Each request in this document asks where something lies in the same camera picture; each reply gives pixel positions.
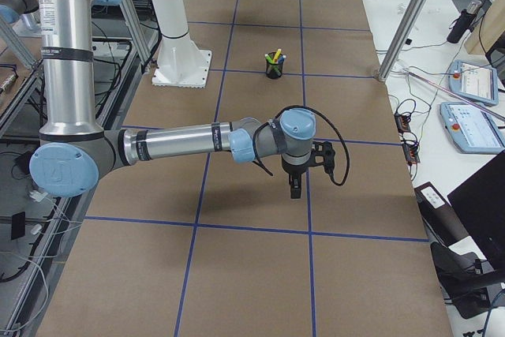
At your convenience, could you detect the aluminium frame post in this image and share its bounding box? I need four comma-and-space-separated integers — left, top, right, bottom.
376, 0, 426, 82

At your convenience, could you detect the lower teach pendant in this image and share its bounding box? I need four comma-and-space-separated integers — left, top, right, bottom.
440, 102, 504, 154

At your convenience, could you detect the white camera pillar base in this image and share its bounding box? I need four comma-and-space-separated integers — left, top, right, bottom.
152, 0, 212, 88

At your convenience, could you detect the teach pendant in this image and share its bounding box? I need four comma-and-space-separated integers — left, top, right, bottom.
440, 102, 504, 154
448, 60, 499, 107

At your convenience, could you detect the yellow highlighter pen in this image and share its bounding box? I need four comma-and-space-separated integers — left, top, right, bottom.
273, 48, 282, 63

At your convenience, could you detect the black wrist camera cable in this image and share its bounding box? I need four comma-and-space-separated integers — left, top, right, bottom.
252, 105, 350, 187

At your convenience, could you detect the upper teach pendant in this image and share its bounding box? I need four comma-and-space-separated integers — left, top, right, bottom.
448, 60, 499, 107

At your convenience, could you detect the green highlighter pen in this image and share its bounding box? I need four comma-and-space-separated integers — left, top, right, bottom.
265, 54, 275, 65

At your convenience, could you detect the orange black usb hub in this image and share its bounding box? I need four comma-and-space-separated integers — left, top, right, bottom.
394, 113, 411, 133

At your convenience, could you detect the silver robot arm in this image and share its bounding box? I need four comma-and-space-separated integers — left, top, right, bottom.
1, 0, 40, 32
29, 0, 316, 198

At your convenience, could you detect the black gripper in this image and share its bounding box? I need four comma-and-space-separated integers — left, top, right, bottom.
282, 162, 308, 199

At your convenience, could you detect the black mesh pen cup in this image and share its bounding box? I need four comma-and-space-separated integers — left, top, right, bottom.
265, 52, 284, 80

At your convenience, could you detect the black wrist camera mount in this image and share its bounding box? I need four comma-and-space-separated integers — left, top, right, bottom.
308, 141, 335, 178

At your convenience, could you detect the black water bottle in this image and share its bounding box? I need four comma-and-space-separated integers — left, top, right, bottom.
447, 0, 482, 43

